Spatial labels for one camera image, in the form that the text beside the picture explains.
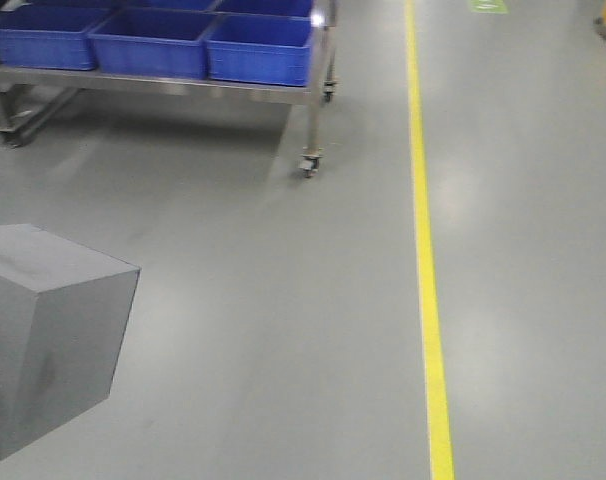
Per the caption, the blue bin on cart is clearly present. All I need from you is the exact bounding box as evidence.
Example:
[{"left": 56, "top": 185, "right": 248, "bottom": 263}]
[
  {"left": 88, "top": 8, "right": 217, "bottom": 80},
  {"left": 0, "top": 5, "right": 112, "bottom": 71},
  {"left": 206, "top": 15, "right": 313, "bottom": 87}
]

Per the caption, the gray hollow square base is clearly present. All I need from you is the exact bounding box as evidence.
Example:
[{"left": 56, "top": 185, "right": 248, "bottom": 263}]
[{"left": 0, "top": 224, "right": 140, "bottom": 460}]

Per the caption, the steel cart with casters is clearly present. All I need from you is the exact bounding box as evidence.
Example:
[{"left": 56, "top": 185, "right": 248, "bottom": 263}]
[{"left": 0, "top": 1, "right": 339, "bottom": 178}]

